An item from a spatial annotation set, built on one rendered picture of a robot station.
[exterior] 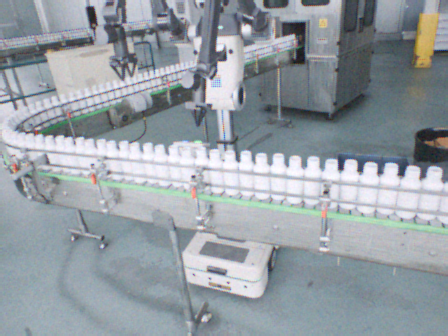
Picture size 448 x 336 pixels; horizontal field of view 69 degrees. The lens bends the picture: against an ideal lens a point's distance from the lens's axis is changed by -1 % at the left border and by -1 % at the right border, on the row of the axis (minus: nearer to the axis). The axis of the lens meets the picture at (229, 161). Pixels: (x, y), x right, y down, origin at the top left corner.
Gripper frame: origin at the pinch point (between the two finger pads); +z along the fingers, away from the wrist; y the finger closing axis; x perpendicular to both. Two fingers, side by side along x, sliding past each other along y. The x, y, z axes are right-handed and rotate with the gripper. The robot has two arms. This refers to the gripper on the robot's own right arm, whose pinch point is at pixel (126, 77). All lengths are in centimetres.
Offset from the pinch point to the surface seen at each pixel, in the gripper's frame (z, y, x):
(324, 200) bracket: 31, 27, 84
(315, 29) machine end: 18, -354, 33
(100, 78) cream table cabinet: 64, -268, -259
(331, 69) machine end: 68, -346, 56
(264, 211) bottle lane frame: 43, 21, 64
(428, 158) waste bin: 86, -129, 143
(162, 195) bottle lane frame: 42, 21, 22
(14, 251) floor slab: 141, -10, -152
